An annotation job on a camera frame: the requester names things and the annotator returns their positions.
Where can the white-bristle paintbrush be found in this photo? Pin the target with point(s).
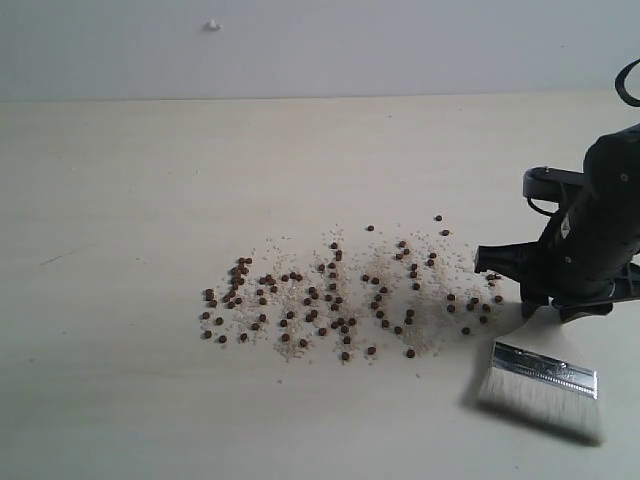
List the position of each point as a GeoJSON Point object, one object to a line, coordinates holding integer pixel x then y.
{"type": "Point", "coordinates": [543, 391]}

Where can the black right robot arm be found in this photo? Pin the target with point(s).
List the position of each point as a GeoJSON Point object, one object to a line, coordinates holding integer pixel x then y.
{"type": "Point", "coordinates": [612, 162]}

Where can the white wall hook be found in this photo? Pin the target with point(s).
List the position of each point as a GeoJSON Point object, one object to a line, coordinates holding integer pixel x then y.
{"type": "Point", "coordinates": [212, 26]}

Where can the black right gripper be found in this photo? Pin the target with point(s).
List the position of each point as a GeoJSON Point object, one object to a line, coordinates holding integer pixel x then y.
{"type": "Point", "coordinates": [582, 263]}

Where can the scattered brown pellets and rice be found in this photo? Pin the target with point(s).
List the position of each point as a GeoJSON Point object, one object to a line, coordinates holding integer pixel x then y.
{"type": "Point", "coordinates": [311, 288]}

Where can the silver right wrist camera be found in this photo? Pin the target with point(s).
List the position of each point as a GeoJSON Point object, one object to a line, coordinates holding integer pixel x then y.
{"type": "Point", "coordinates": [552, 185]}

